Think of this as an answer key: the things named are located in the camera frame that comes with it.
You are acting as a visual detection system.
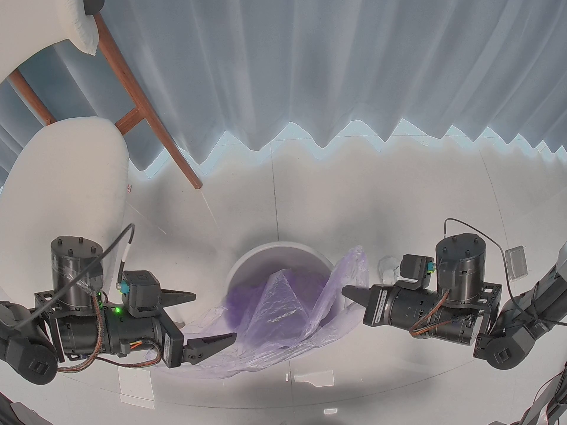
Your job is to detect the white trash bin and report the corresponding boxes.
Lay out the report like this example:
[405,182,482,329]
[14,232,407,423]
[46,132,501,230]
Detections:
[226,240,344,326]

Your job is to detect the white cushioned wooden chair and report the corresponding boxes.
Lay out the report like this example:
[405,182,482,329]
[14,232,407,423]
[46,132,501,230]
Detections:
[0,0,203,333]

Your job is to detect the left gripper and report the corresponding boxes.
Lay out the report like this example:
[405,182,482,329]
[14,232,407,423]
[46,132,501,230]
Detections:
[105,287,238,369]

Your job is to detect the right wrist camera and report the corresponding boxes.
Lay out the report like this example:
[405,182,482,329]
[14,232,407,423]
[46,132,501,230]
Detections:
[400,254,437,290]

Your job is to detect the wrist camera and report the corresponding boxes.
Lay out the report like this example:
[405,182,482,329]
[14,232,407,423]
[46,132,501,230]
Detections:
[400,254,437,290]
[116,270,161,318]

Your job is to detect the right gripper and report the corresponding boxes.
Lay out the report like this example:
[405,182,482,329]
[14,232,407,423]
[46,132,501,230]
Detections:
[341,283,439,341]

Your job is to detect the black cable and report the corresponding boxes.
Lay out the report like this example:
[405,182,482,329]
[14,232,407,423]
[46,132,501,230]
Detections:
[444,218,532,313]
[15,223,136,328]

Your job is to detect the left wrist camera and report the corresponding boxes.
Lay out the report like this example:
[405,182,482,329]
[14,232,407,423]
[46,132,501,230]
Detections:
[116,270,161,318]

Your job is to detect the pale blue curtain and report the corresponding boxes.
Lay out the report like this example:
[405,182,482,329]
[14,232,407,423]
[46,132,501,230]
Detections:
[0,0,567,186]

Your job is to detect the crumpled white paper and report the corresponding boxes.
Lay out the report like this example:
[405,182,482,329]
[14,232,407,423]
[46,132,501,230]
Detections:
[379,256,404,284]

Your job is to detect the purple plastic bag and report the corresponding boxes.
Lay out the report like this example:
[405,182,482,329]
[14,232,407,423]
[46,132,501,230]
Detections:
[153,245,370,373]

